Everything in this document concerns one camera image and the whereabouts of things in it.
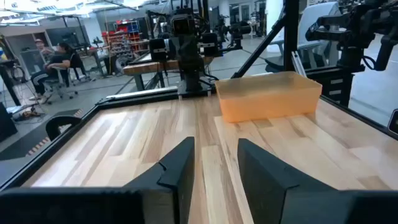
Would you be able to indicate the silver aluminium extrusion bar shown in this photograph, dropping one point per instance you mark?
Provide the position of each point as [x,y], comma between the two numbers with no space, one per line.
[299,63]

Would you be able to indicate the orange translucent plastic basket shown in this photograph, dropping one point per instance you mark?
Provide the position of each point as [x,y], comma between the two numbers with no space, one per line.
[267,99]

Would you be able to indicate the shelf with red blue bins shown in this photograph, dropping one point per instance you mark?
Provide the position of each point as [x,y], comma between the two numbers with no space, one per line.
[124,34]

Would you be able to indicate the black device box with screws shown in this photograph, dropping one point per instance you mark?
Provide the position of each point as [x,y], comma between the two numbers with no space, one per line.
[393,122]

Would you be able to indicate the black diagonal frame brace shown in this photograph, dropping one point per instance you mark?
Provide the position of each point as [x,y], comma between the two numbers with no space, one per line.
[258,49]

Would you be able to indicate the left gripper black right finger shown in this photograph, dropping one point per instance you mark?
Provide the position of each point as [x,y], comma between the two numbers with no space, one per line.
[264,193]

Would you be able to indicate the black office chair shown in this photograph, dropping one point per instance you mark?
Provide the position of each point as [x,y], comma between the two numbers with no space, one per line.
[56,85]

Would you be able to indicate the white chair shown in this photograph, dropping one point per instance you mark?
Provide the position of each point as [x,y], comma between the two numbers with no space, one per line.
[311,18]

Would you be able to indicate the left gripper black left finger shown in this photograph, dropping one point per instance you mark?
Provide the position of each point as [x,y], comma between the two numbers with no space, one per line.
[174,180]

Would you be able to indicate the black striped-edge floor mat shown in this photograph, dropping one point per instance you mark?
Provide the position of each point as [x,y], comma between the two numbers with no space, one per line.
[18,146]

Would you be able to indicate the person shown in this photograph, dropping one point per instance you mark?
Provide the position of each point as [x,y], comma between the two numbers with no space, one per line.
[57,60]
[40,46]

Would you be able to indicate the black vertical frame post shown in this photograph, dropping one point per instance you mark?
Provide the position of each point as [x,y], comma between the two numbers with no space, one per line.
[291,31]

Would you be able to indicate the black drawer cabinet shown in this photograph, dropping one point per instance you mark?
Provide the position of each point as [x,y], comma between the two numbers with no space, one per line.
[326,84]

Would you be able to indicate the wooden workbench with metal legs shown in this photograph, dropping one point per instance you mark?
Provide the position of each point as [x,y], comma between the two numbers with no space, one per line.
[146,67]

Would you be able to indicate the black computer tower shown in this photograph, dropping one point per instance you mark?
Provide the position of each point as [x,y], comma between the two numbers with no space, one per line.
[6,124]

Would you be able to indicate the black monitor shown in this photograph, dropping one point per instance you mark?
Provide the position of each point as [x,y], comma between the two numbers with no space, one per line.
[66,35]

